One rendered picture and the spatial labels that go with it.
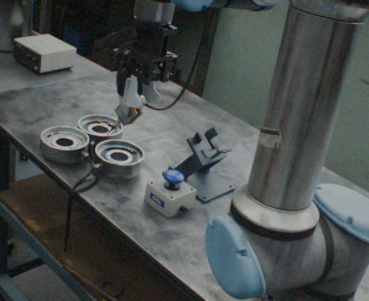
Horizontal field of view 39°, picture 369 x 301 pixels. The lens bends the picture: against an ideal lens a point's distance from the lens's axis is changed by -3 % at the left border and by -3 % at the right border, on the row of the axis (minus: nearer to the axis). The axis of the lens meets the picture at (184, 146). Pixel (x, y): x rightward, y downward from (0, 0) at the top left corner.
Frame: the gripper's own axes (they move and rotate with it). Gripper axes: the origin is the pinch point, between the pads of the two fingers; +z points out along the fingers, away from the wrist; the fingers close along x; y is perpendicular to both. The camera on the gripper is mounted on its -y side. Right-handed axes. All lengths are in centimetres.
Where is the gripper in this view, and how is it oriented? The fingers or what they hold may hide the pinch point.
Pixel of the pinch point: (130, 108)
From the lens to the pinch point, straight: 112.2
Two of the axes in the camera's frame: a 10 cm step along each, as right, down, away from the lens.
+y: 7.1, 4.4, -5.5
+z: -1.8, 8.7, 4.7
